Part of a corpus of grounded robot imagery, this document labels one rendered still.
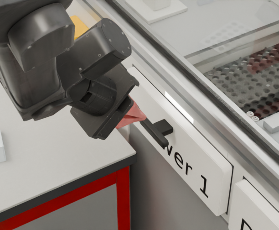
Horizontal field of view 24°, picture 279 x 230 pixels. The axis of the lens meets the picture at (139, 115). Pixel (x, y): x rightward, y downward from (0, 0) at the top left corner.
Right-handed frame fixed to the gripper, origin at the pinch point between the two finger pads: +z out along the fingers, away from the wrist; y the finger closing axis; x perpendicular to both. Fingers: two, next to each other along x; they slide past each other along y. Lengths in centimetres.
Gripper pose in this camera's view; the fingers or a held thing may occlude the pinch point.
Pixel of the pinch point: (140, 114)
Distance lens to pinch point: 99.0
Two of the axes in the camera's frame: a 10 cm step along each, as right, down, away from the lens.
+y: 6.1, -7.6, -2.1
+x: -5.2, -5.8, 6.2
